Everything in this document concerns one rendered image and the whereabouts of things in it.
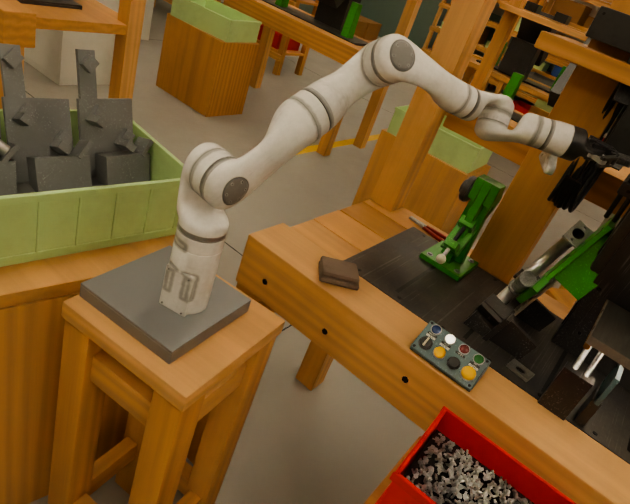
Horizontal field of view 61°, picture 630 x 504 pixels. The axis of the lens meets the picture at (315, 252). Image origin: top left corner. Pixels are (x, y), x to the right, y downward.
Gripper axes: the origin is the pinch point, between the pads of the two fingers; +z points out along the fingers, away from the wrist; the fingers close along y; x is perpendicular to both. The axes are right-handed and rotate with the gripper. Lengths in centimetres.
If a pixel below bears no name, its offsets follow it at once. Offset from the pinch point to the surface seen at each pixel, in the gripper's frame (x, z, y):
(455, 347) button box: 36, -26, -38
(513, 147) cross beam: 17.1, -14.3, 32.1
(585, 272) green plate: 16.6, -5.2, -24.8
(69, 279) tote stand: 48, -109, -43
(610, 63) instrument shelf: -16.2, -10.3, 10.9
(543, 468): 42, -6, -56
